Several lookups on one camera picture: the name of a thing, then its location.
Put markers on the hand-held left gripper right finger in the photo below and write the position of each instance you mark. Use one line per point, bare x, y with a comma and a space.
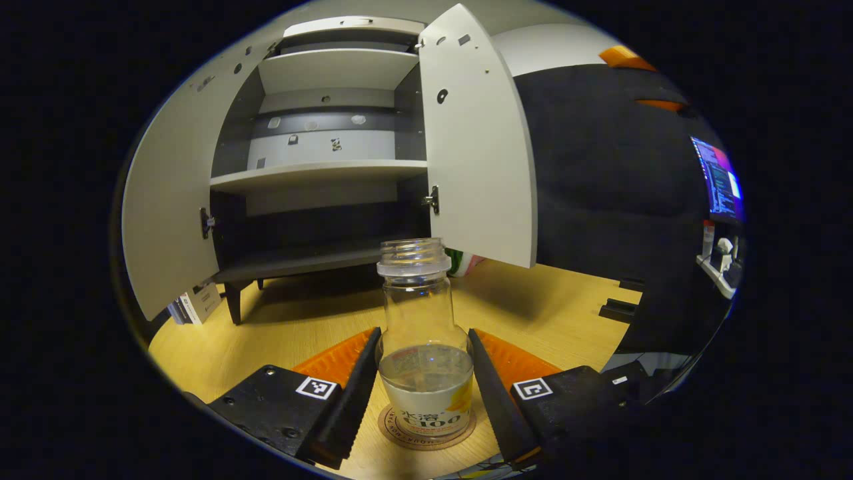
496, 400

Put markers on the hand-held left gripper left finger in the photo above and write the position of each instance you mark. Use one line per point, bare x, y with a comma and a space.
346, 406

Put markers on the round brown coaster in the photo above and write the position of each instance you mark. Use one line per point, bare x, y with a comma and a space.
426, 443

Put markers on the clear glass bottle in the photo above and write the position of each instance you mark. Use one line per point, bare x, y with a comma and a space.
423, 333

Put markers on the white cabinet door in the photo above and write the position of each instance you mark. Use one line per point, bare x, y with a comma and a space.
480, 153
173, 200

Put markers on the white and grey cabinet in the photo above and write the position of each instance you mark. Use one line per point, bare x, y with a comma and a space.
333, 70

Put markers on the watermelon slice toy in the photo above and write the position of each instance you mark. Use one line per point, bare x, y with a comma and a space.
460, 263

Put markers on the black stand base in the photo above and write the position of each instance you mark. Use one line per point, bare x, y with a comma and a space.
620, 310

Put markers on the stack of books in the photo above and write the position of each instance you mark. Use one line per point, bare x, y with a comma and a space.
196, 303

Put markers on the black backdrop cloth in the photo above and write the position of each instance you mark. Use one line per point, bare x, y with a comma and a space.
613, 180

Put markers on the computer monitor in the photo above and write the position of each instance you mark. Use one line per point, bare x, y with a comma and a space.
718, 176

